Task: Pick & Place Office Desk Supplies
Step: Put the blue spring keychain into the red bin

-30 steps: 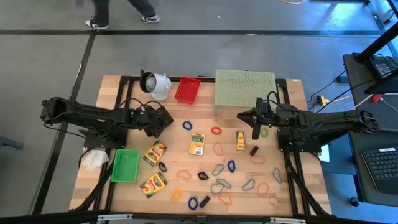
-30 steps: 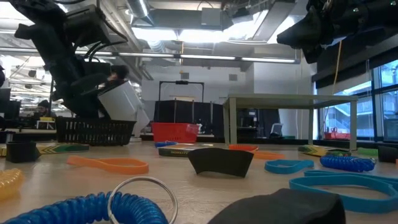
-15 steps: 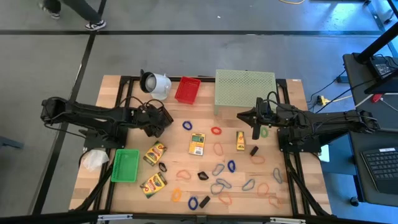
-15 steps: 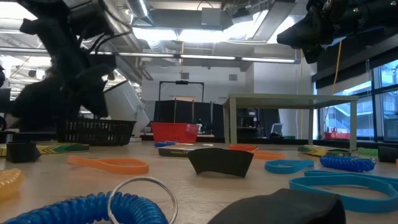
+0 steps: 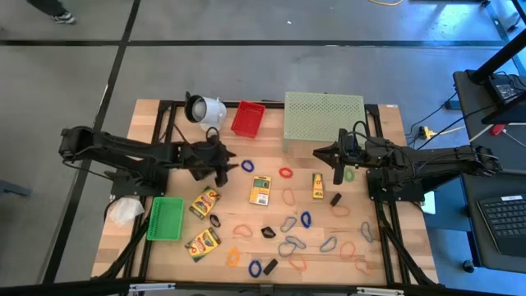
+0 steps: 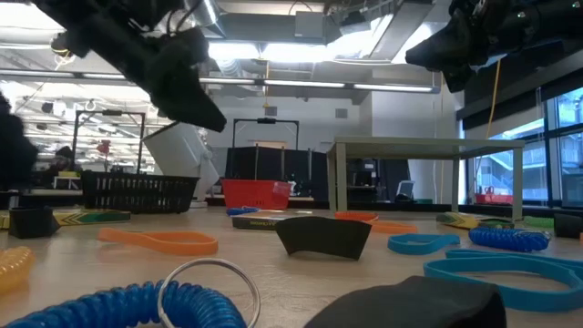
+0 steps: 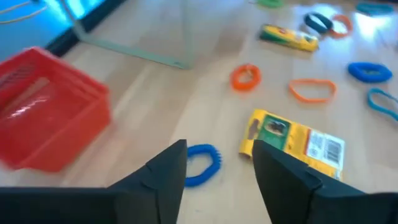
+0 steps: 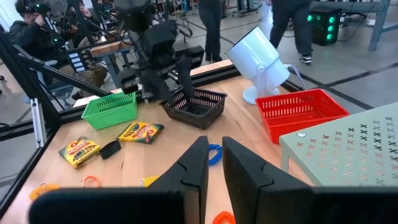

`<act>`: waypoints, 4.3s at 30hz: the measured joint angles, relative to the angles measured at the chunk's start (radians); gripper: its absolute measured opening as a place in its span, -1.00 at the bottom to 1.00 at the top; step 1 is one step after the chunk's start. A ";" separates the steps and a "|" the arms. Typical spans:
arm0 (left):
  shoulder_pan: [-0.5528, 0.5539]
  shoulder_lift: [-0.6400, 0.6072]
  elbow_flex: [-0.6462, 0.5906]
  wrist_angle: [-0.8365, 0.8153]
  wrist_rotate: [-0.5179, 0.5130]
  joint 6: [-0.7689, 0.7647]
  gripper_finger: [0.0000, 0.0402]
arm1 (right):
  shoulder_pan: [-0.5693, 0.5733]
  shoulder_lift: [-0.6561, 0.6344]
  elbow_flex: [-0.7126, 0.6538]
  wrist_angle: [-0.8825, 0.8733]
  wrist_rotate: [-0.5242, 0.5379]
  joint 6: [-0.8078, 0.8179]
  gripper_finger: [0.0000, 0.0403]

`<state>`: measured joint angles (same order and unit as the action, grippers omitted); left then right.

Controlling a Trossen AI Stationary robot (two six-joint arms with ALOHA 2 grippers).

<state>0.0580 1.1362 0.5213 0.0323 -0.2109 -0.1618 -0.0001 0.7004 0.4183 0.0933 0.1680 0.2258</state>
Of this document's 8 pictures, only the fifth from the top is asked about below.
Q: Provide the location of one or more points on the green plastic basket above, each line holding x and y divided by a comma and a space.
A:
165, 218

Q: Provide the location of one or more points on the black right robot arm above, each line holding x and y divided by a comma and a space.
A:
431, 160

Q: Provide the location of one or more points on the green coil wristband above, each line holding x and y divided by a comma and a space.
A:
352, 176

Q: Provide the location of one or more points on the red coil wristband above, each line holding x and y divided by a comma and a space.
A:
280, 172

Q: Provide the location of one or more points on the black side desk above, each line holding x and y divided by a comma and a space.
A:
472, 94

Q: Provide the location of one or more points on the blue rubber band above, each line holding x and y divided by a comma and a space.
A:
279, 249
362, 228
296, 237
321, 248
294, 218

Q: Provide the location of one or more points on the orange coil wristband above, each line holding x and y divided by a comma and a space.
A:
227, 258

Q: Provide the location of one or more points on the person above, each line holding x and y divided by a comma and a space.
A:
49, 6

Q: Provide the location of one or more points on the white crumpled bag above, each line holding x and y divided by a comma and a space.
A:
125, 210

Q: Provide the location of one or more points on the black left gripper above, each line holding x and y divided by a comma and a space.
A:
201, 158

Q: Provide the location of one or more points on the yellow green crayon box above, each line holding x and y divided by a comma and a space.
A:
202, 244
204, 202

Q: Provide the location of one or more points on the grey furniture leg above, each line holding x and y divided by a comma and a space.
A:
12, 189

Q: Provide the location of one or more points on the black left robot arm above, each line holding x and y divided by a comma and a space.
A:
123, 150

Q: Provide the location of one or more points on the small yellow crayon box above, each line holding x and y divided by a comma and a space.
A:
317, 187

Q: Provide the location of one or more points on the silver metal bracket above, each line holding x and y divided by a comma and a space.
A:
380, 291
152, 287

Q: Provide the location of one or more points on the black computer keyboard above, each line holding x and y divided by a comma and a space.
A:
505, 222

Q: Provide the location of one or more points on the yellow green card pack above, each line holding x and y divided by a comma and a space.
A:
260, 190

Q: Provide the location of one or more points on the black slanted pole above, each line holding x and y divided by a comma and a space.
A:
499, 57

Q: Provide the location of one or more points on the blue coil wristband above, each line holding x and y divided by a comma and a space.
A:
242, 165
301, 219
249, 269

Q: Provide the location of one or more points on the black desk caster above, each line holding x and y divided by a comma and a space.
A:
468, 266

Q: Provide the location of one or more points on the white paper sheet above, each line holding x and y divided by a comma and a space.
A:
430, 203

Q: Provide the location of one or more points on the orange rubber band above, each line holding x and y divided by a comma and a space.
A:
356, 266
341, 251
234, 231
282, 197
289, 261
340, 216

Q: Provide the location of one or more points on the red plastic basket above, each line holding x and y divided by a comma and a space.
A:
247, 119

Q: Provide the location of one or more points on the white tilted desk lamp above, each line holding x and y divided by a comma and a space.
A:
211, 113

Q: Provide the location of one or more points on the black power adapter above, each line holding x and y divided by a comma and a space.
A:
503, 88

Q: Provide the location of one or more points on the black floor plug box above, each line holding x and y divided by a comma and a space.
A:
452, 104

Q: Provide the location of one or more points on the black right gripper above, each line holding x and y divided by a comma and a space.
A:
353, 154

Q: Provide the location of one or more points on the green perforated metal shelf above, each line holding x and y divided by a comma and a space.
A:
324, 117

